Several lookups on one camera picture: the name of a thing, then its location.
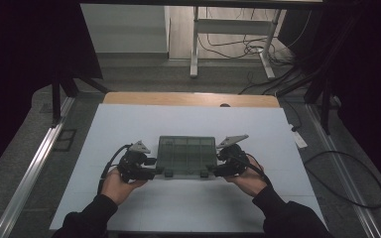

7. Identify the white board mat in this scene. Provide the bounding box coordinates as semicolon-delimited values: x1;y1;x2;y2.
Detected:
49;103;329;233

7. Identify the white cabinet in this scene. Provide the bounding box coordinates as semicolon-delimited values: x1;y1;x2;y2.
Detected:
79;3;170;54

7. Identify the looped black floor cable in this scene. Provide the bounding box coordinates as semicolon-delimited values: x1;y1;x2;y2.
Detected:
304;151;381;210

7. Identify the dark floor hatch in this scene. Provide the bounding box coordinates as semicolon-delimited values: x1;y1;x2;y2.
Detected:
53;128;77;153

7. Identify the transparent grey compartment storage box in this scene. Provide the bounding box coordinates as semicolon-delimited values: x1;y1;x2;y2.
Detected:
154;135;218;179

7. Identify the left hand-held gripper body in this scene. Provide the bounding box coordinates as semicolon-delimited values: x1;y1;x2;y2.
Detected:
117;140;152;183

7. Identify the person's left hand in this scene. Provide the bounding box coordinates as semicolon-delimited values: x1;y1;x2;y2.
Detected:
100;166;149;206

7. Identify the person's right hand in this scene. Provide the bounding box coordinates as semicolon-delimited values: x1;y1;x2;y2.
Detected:
223;155;271;198

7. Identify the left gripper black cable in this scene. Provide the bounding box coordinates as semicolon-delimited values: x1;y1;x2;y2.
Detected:
97;143;133;196

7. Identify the tangle of black floor cables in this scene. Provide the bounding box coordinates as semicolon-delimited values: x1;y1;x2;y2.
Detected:
197;6;301;97

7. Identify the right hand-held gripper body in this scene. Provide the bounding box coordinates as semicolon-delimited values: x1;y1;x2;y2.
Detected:
216;134;250;178

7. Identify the wooden table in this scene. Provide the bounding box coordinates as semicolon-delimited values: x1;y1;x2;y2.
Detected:
102;91;281;108

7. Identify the aluminium floor rail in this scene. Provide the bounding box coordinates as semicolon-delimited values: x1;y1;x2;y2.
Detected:
0;95;77;238
306;103;381;238

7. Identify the black metal stand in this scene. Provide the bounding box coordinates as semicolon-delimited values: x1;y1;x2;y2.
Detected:
51;70;110;127
276;65;345;135

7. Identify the white power strip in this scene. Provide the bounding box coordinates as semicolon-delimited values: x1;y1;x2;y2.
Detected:
289;123;309;149

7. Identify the white desk frame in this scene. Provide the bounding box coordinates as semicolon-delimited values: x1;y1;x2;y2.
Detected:
190;6;284;79

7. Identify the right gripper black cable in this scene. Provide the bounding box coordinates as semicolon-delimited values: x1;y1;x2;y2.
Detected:
244;153;273;187

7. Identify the black curtain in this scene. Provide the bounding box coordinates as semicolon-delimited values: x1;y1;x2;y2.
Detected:
0;0;103;186
277;0;381;199

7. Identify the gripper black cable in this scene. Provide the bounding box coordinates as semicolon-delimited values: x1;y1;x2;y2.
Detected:
244;153;273;187
97;143;133;196

